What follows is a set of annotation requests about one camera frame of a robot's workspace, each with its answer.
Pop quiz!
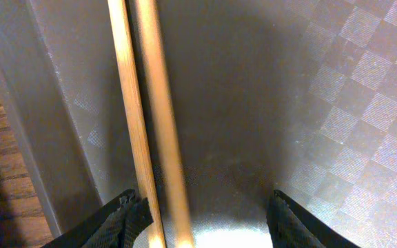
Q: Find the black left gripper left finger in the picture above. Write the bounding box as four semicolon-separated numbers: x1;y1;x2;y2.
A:
44;189;153;248

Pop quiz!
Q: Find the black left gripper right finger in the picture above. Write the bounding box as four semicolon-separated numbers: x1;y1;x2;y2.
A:
267;189;357;248

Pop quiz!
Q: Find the wooden chopstick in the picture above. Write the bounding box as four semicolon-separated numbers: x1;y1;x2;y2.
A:
108;0;166;248
136;0;194;247

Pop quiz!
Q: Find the dark brown serving tray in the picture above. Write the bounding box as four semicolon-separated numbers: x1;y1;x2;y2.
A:
0;0;397;247

